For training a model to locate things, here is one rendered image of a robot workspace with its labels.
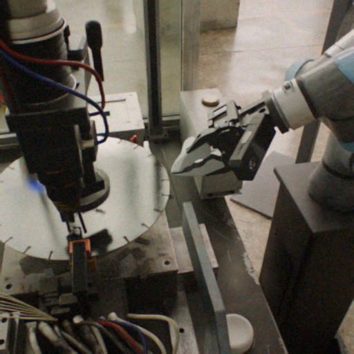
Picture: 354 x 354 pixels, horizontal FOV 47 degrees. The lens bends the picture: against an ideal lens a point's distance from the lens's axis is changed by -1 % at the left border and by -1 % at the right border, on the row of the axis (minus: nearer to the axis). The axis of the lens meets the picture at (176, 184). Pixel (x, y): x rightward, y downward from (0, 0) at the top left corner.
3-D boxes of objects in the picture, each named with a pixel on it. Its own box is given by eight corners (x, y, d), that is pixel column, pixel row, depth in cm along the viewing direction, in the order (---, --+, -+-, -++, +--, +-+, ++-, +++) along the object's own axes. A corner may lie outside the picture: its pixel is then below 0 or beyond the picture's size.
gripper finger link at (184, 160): (172, 156, 77) (215, 133, 74) (172, 177, 73) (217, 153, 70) (162, 145, 76) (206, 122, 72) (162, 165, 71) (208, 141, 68)
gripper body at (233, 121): (224, 142, 78) (283, 112, 73) (229, 171, 71) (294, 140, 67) (202, 113, 73) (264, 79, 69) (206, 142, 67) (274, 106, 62)
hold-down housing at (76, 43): (72, 146, 64) (45, 16, 51) (102, 146, 65) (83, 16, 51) (66, 168, 60) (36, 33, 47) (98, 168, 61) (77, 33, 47)
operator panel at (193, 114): (179, 136, 123) (179, 91, 113) (214, 132, 125) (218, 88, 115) (200, 199, 103) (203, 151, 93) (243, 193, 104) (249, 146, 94)
